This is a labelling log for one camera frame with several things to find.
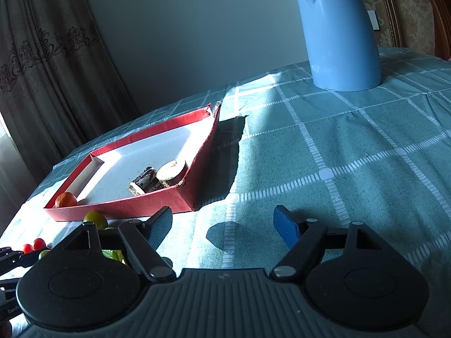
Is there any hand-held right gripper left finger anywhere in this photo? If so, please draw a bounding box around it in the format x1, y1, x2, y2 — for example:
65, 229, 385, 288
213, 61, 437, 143
63, 206, 176, 283

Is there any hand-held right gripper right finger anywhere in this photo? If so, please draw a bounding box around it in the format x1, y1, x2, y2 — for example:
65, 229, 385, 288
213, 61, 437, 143
269, 205, 385, 279

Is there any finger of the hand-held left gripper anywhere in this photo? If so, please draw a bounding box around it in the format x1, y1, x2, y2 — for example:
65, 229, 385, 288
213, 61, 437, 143
0, 247, 40, 272

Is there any red cardboard box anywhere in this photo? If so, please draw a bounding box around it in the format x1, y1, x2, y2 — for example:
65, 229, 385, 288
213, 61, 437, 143
43, 103, 222, 222

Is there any green vegetable piece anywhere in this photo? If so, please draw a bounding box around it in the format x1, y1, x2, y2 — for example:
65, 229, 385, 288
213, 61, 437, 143
102, 249, 126, 264

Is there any large green tomato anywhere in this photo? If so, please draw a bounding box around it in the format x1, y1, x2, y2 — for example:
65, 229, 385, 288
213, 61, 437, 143
83, 211, 109, 230

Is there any dark bark piece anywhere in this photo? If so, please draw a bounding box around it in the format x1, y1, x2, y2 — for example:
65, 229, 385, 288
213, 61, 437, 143
127, 166, 166, 196

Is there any pale round wood slice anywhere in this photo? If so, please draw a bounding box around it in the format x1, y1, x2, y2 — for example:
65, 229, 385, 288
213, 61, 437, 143
156, 160, 187, 187

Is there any orange fruit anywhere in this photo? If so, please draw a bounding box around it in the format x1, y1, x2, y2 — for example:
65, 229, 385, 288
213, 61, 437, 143
54, 192, 78, 208

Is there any teal checked tablecloth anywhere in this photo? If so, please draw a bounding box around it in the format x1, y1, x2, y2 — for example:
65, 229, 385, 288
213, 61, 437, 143
0, 47, 451, 338

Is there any blue kettle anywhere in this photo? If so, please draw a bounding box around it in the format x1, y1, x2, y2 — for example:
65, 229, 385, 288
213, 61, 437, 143
291, 0, 383, 92

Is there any patterned grey curtain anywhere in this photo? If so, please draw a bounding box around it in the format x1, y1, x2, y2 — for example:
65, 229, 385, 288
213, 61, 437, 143
0, 0, 140, 205

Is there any wooden chair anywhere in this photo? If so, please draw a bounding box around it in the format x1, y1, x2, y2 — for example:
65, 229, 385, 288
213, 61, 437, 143
416, 0, 451, 59

